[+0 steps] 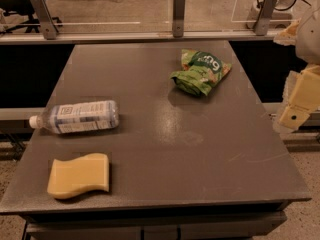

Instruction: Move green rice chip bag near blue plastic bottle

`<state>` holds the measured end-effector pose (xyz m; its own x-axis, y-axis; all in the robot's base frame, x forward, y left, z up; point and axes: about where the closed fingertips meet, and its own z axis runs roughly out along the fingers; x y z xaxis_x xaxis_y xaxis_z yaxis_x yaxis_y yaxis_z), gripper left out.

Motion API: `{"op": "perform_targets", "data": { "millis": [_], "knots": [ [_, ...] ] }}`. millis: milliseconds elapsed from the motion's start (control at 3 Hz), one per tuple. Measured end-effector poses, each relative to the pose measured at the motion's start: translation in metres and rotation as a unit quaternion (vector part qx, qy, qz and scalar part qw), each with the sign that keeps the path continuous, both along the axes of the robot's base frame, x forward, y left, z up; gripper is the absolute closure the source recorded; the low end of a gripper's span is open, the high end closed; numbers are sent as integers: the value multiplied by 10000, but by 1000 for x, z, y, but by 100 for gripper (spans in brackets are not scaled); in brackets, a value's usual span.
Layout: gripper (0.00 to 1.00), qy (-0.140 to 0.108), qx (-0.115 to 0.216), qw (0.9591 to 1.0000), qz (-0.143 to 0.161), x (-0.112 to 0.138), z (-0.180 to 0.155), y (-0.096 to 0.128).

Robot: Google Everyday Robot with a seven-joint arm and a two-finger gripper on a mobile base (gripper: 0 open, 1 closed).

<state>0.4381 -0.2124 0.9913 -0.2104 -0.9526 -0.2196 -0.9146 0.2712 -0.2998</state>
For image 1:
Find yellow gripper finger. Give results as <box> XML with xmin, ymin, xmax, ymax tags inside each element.
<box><xmin>278</xmin><ymin>65</ymin><xmax>320</xmax><ymax>130</ymax></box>
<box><xmin>273</xmin><ymin>20</ymin><xmax>300</xmax><ymax>46</ymax></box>

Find green rice chip bag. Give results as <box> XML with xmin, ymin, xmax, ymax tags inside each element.
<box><xmin>170</xmin><ymin>49</ymin><xmax>232</xmax><ymax>96</ymax></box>

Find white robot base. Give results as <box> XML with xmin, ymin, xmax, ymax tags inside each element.
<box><xmin>246</xmin><ymin>0</ymin><xmax>297</xmax><ymax>29</ymax></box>

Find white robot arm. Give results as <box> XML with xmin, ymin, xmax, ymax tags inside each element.
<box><xmin>273</xmin><ymin>8</ymin><xmax>320</xmax><ymax>133</ymax></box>

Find clear plastic water bottle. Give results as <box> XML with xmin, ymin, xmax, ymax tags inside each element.
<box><xmin>29</xmin><ymin>100</ymin><xmax>119</xmax><ymax>134</ymax></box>

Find yellow sponge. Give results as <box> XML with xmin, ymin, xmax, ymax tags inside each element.
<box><xmin>47</xmin><ymin>153</ymin><xmax>110</xmax><ymax>200</ymax></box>

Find black office chair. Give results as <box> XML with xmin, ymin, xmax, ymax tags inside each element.
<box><xmin>0</xmin><ymin>0</ymin><xmax>63</xmax><ymax>35</ymax></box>

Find right metal bracket post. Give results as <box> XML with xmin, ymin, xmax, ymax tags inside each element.
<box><xmin>253</xmin><ymin>0</ymin><xmax>277</xmax><ymax>36</ymax></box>

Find metal bracket post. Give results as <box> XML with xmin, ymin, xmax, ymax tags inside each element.
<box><xmin>30</xmin><ymin>0</ymin><xmax>58</xmax><ymax>40</ymax></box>
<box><xmin>172</xmin><ymin>0</ymin><xmax>185</xmax><ymax>38</ymax></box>
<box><xmin>253</xmin><ymin>0</ymin><xmax>277</xmax><ymax>36</ymax></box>

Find middle metal bracket post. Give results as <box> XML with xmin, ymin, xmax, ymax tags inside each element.
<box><xmin>172</xmin><ymin>0</ymin><xmax>185</xmax><ymax>38</ymax></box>

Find left metal bracket post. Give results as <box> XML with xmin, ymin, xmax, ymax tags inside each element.
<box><xmin>30</xmin><ymin>0</ymin><xmax>58</xmax><ymax>40</ymax></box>

